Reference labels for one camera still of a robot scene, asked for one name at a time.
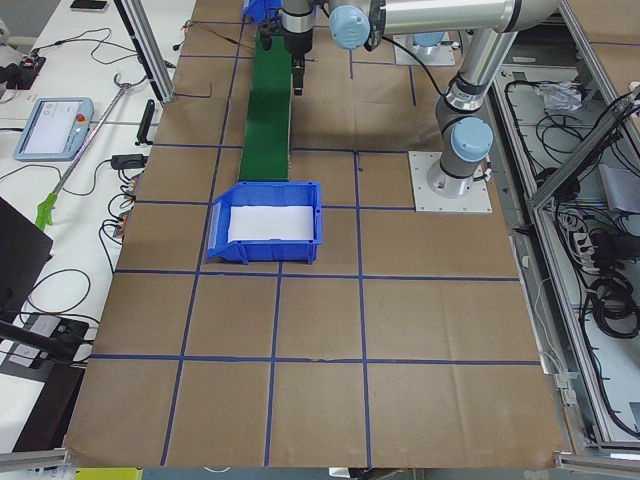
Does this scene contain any left blue bin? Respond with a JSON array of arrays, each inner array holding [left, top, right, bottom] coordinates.
[[206, 181, 323, 264]]

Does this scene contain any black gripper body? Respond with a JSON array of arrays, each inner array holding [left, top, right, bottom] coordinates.
[[259, 0, 315, 55]]

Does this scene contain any green handled reach grabber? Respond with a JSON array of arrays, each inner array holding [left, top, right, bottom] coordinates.
[[35, 74, 146, 231]]

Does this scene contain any left white foam pad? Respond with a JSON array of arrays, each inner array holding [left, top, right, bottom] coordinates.
[[228, 206, 314, 241]]

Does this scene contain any right blue bin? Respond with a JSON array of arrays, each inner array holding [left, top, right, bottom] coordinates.
[[242, 0, 282, 23]]

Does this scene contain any teach pendant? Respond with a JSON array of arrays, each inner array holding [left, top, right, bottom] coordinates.
[[14, 97, 94, 161]]

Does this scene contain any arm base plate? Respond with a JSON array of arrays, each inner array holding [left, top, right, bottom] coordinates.
[[408, 151, 492, 214], [392, 32, 461, 69]]

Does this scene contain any blue bin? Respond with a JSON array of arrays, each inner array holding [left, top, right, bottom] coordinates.
[[242, 0, 282, 23], [206, 181, 323, 264]]

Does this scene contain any green conveyor belt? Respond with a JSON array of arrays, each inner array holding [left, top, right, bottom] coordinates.
[[239, 37, 291, 181]]

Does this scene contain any red and black wire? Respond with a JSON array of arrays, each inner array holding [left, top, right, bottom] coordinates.
[[182, 19, 257, 53]]

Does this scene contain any aluminium frame post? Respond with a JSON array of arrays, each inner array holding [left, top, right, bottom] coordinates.
[[114, 0, 174, 104]]

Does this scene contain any black power adapter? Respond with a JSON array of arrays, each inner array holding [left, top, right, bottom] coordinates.
[[110, 154, 148, 170]]

